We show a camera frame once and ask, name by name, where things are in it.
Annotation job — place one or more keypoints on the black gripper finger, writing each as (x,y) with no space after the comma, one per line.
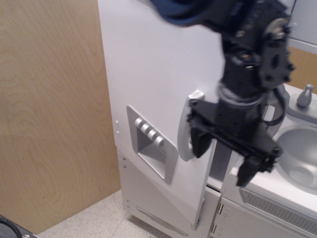
(249,168)
(201,137)

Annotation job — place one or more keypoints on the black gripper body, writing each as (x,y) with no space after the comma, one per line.
(240,128)

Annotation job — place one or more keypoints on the silver door handle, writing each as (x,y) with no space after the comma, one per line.
(183,136)
(198,215)

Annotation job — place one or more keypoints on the white fridge door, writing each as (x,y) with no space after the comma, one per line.
(153,66)

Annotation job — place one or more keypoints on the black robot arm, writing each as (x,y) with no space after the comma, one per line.
(209,13)

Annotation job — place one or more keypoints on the silver toy telephone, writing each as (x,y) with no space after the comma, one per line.
(274,111)

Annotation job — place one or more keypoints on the silver ice dispenser panel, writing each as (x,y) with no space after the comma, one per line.
(158,152)

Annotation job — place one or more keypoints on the silver toy sink basin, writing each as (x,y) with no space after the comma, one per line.
(298,162)

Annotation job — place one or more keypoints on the white toy kitchen counter unit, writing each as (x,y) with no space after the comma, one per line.
(240,220)

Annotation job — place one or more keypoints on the brass upper cabinet hinge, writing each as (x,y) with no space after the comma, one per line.
(220,208)

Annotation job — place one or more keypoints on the brass cabinet hinge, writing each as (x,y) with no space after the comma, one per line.
(213,228)
(220,208)

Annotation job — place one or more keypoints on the brass lower cabinet hinge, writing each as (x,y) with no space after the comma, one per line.
(213,228)

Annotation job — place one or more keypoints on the silver toy faucet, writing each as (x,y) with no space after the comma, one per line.
(303,106)

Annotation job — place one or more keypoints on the white lower freezer door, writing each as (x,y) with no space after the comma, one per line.
(145,201)

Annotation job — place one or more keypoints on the silver vent grille panel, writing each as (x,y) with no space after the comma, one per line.
(277,210)

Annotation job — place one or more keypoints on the white upper cabinet door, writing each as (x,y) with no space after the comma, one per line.
(303,20)

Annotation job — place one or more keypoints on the black device at corner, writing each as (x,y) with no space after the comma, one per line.
(9,229)

